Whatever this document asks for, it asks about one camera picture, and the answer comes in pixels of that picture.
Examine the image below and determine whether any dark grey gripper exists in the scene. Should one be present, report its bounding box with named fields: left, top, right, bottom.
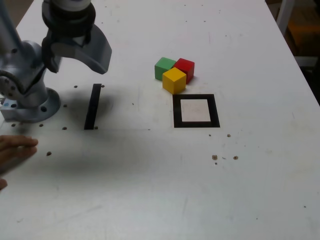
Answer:
left=40, top=24, right=113, bottom=75

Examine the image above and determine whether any green cube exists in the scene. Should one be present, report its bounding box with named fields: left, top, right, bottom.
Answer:
left=154, top=56, right=177, bottom=82

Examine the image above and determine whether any yellow cube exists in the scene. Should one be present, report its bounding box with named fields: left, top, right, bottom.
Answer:
left=161, top=66, right=188, bottom=95

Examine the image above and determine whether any red cube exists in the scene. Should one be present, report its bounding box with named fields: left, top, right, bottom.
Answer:
left=173, top=57, right=196, bottom=85

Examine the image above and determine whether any black tape square outline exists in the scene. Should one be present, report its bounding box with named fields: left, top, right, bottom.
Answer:
left=172, top=93, right=221, bottom=129

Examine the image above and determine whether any person's hand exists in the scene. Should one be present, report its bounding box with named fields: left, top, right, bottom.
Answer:
left=0, top=134, right=39, bottom=191

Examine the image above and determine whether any black tape strip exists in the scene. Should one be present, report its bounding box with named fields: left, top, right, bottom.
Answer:
left=83, top=83, right=103, bottom=131

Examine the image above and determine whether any brown cardboard box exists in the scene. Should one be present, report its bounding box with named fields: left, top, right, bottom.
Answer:
left=286, top=14, right=320, bottom=57

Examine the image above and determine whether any white shelf board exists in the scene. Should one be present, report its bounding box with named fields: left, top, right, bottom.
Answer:
left=294, top=55, right=320, bottom=68

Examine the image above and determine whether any white metal frame bar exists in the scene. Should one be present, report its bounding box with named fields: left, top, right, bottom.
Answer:
left=275, top=0, right=297, bottom=29

